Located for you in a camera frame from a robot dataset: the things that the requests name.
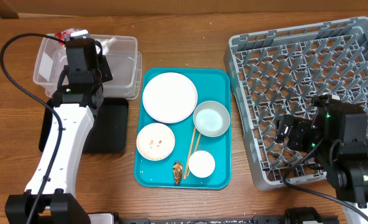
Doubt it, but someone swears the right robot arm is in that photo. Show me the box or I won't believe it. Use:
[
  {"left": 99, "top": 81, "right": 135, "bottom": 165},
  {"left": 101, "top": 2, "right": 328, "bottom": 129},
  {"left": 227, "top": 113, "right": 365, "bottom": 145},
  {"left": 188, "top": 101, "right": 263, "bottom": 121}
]
[{"left": 275, "top": 95, "right": 368, "bottom": 223}]

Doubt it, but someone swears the black food waste tray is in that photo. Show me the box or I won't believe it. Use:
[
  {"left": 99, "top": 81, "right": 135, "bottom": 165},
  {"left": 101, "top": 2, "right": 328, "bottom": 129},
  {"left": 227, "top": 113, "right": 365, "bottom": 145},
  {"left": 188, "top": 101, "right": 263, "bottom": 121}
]
[{"left": 38, "top": 97, "right": 130, "bottom": 154}]

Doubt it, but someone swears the clear plastic bin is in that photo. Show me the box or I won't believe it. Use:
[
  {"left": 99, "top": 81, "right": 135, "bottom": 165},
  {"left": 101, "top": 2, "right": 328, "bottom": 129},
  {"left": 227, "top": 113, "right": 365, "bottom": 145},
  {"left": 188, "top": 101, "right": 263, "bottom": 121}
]
[{"left": 33, "top": 34, "right": 142, "bottom": 100}]

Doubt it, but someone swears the teal plastic tray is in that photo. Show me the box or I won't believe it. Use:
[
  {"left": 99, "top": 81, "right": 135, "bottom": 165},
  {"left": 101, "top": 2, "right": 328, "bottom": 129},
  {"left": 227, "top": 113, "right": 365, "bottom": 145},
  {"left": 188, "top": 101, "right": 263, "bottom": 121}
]
[{"left": 134, "top": 67, "right": 231, "bottom": 189}]

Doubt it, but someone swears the grey green bowl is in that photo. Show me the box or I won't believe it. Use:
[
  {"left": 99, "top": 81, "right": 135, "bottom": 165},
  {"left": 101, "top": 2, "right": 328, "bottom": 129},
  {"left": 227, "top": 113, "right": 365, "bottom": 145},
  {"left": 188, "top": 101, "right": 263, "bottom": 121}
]
[{"left": 193, "top": 101, "right": 231, "bottom": 138}]

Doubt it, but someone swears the left wooden chopstick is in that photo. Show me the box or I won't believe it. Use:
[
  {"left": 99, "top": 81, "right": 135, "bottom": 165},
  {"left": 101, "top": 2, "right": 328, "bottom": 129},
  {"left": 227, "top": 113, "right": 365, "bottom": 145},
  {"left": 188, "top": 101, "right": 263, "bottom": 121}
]
[{"left": 183, "top": 127, "right": 196, "bottom": 179}]

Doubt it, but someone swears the wooden chopstick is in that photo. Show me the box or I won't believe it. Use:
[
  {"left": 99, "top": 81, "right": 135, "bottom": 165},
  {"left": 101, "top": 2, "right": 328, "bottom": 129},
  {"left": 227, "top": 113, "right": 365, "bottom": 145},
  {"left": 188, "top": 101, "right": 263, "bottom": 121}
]
[
  {"left": 183, "top": 127, "right": 196, "bottom": 179},
  {"left": 185, "top": 133, "right": 201, "bottom": 178}
]

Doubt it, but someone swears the right wooden chopstick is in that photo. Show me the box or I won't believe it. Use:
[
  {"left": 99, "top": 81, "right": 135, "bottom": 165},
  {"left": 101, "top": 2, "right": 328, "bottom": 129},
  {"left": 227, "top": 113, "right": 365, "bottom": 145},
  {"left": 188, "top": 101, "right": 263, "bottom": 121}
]
[{"left": 185, "top": 133, "right": 201, "bottom": 178}]

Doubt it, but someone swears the large pink plate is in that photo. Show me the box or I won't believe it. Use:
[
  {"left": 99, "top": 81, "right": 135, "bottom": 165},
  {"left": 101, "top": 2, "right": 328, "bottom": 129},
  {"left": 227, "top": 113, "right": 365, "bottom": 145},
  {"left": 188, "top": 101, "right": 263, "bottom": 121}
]
[{"left": 142, "top": 72, "right": 198, "bottom": 123}]

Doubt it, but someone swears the silver red foil wrapper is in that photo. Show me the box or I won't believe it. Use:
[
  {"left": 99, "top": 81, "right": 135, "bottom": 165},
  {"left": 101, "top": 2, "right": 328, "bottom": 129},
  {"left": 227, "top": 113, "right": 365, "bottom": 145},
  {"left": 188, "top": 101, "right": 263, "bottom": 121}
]
[{"left": 54, "top": 28, "right": 90, "bottom": 41}]

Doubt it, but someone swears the small white cup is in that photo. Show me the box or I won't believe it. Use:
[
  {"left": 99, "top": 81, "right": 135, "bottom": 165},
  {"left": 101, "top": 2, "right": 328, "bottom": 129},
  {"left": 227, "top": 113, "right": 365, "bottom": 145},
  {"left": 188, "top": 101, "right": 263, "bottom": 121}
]
[{"left": 188, "top": 151, "right": 216, "bottom": 178}]

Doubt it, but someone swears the pink bowl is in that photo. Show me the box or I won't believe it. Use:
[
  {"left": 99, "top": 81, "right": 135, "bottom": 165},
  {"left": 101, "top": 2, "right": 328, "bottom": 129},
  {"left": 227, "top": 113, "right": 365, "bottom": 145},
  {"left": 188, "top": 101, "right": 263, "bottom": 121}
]
[{"left": 136, "top": 123, "right": 175, "bottom": 161}]

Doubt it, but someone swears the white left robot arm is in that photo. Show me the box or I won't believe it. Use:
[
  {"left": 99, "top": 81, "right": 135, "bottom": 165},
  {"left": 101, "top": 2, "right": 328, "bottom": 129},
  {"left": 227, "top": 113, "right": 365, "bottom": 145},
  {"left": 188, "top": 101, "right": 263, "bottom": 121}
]
[{"left": 25, "top": 38, "right": 106, "bottom": 195}]

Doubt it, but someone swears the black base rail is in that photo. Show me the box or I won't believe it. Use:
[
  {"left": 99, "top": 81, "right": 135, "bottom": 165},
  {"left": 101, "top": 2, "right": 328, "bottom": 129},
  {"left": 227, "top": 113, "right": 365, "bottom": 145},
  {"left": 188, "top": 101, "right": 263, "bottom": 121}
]
[{"left": 89, "top": 207, "right": 340, "bottom": 224}]

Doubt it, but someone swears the grey dish rack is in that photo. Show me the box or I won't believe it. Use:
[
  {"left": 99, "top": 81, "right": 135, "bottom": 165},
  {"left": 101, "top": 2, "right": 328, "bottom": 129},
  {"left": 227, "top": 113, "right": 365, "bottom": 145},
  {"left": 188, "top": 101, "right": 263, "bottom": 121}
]
[{"left": 224, "top": 17, "right": 368, "bottom": 190}]

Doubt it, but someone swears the brown food scrap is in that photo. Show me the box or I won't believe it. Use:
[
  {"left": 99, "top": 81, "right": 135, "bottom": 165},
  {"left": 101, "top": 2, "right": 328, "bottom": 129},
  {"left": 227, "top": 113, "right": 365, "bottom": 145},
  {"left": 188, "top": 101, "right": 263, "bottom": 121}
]
[{"left": 172, "top": 161, "right": 183, "bottom": 185}]

